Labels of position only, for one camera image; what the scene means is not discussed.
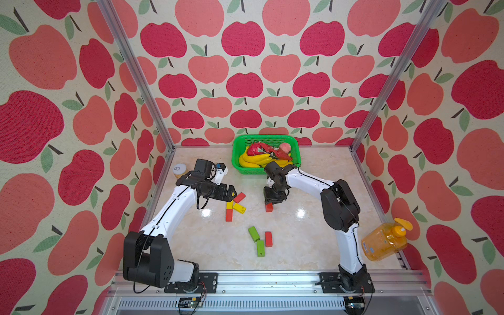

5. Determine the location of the right aluminium post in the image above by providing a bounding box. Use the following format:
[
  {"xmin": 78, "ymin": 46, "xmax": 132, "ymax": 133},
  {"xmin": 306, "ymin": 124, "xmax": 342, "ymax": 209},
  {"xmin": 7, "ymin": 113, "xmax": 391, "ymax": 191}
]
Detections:
[{"xmin": 350, "ymin": 0, "xmax": 445, "ymax": 154}]

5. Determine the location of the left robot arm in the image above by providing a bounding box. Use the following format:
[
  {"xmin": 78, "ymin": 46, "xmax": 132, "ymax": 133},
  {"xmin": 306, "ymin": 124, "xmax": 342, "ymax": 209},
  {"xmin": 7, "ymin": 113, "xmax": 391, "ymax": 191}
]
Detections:
[{"xmin": 123, "ymin": 159, "xmax": 238, "ymax": 292}]

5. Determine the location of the green block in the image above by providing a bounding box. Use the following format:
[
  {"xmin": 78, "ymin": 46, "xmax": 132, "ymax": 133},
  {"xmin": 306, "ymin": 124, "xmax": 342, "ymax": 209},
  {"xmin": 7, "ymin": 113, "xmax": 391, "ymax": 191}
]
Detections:
[
  {"xmin": 248, "ymin": 227, "xmax": 261, "ymax": 242},
  {"xmin": 256, "ymin": 240, "xmax": 265, "ymax": 257}
]

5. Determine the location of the red block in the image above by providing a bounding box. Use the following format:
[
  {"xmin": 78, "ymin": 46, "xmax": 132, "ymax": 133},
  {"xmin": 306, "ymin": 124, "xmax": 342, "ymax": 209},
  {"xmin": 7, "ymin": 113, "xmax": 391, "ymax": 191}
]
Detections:
[
  {"xmin": 225, "ymin": 209, "xmax": 233, "ymax": 222},
  {"xmin": 233, "ymin": 192, "xmax": 245, "ymax": 203},
  {"xmin": 265, "ymin": 231, "xmax": 273, "ymax": 248},
  {"xmin": 265, "ymin": 203, "xmax": 274, "ymax": 212}
]

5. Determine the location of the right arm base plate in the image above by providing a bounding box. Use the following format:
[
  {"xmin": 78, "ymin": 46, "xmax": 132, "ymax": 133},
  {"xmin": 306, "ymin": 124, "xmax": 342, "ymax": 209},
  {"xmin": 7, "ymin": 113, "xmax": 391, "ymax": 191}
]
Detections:
[{"xmin": 316, "ymin": 269, "xmax": 375, "ymax": 295}]

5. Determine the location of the aluminium front rail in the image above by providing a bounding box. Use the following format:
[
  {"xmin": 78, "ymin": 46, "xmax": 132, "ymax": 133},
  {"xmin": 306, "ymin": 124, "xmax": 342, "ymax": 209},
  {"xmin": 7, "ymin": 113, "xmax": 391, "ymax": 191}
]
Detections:
[{"xmin": 98, "ymin": 270, "xmax": 441, "ymax": 314}]

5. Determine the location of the yellow banana bunch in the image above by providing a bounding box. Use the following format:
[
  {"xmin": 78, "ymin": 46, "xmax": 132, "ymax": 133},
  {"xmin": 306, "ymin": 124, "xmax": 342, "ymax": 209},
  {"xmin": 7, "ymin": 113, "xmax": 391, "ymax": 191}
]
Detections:
[{"xmin": 239, "ymin": 146, "xmax": 293, "ymax": 168}]

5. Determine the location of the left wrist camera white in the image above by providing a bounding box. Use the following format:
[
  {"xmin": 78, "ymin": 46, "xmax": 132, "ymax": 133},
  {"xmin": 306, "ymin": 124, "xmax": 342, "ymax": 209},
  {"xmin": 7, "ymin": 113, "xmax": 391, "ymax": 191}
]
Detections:
[{"xmin": 212, "ymin": 163, "xmax": 228, "ymax": 185}]

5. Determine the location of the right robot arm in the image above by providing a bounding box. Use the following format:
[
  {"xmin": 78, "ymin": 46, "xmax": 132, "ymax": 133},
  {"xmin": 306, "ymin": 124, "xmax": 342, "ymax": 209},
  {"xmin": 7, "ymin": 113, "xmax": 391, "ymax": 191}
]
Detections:
[{"xmin": 263, "ymin": 162, "xmax": 375, "ymax": 293}]

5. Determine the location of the pink peach toy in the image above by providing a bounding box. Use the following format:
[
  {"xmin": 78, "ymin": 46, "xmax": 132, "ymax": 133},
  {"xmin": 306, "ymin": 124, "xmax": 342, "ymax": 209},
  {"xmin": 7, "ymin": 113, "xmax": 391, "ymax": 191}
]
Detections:
[{"xmin": 279, "ymin": 143, "xmax": 291, "ymax": 154}]

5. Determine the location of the aluminium post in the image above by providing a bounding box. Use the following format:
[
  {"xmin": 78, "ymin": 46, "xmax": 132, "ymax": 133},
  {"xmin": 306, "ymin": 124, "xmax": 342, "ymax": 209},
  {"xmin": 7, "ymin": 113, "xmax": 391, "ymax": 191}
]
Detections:
[
  {"xmin": 350, "ymin": 0, "xmax": 445, "ymax": 154},
  {"xmin": 97, "ymin": 1, "xmax": 175, "ymax": 154}
]

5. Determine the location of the left aluminium post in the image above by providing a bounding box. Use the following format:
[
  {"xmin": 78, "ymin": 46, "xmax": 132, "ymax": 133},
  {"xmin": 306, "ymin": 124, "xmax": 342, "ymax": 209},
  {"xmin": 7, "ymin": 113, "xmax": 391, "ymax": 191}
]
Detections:
[{"xmin": 97, "ymin": 1, "xmax": 175, "ymax": 154}]

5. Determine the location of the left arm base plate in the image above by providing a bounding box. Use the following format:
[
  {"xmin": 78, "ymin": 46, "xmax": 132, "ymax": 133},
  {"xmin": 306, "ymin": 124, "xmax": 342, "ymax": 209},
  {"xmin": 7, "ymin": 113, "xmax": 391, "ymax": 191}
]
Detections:
[{"xmin": 164, "ymin": 272, "xmax": 219, "ymax": 294}]

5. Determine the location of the red snack packet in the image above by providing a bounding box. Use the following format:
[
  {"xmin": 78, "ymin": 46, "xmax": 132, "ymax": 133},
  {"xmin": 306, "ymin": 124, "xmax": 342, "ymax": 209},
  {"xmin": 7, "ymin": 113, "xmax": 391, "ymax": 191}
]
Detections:
[{"xmin": 248, "ymin": 142, "xmax": 292, "ymax": 160}]

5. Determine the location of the green plastic basket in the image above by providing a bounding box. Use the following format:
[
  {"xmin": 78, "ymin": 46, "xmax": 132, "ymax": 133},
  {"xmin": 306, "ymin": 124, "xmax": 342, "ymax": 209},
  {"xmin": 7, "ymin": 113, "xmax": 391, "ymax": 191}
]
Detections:
[{"xmin": 232, "ymin": 135, "xmax": 302, "ymax": 175}]

